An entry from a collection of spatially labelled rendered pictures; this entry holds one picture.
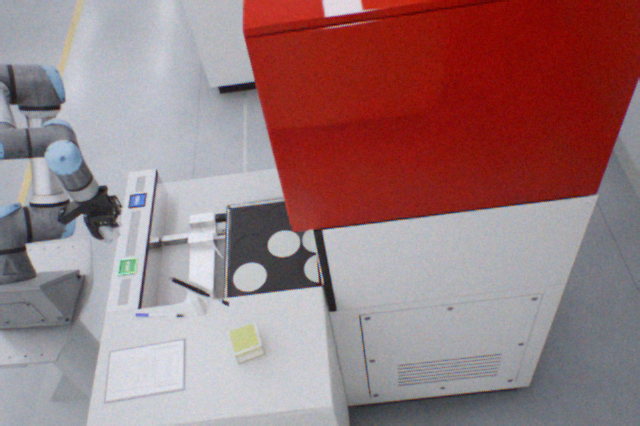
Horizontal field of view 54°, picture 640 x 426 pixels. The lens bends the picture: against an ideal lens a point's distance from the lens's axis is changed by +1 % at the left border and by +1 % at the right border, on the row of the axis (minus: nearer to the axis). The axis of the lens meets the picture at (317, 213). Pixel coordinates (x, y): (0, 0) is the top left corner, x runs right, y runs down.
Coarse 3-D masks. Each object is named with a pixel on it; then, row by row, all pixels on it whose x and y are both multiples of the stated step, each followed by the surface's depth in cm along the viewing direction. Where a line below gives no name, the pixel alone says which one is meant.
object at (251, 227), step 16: (240, 208) 204; (256, 208) 203; (272, 208) 202; (240, 224) 200; (256, 224) 199; (272, 224) 198; (288, 224) 197; (240, 240) 196; (256, 240) 195; (240, 256) 192; (256, 256) 191; (272, 256) 190; (288, 256) 189; (304, 256) 189; (272, 272) 187; (288, 272) 186; (304, 272) 185; (272, 288) 183; (288, 288) 182; (304, 288) 182
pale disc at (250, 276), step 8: (248, 264) 189; (256, 264) 189; (240, 272) 188; (248, 272) 187; (256, 272) 187; (264, 272) 187; (240, 280) 186; (248, 280) 186; (256, 280) 185; (264, 280) 185; (240, 288) 184; (248, 288) 184; (256, 288) 184
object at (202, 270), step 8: (216, 224) 204; (192, 232) 202; (200, 232) 202; (216, 232) 203; (216, 240) 202; (192, 248) 198; (200, 248) 198; (208, 248) 197; (192, 256) 196; (200, 256) 196; (208, 256) 195; (192, 264) 194; (200, 264) 194; (208, 264) 194; (192, 272) 192; (200, 272) 192; (208, 272) 192; (192, 280) 190; (200, 280) 190; (208, 280) 190; (208, 288) 188
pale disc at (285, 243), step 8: (280, 232) 196; (288, 232) 195; (272, 240) 194; (280, 240) 194; (288, 240) 193; (296, 240) 193; (272, 248) 192; (280, 248) 192; (288, 248) 191; (296, 248) 191; (280, 256) 190
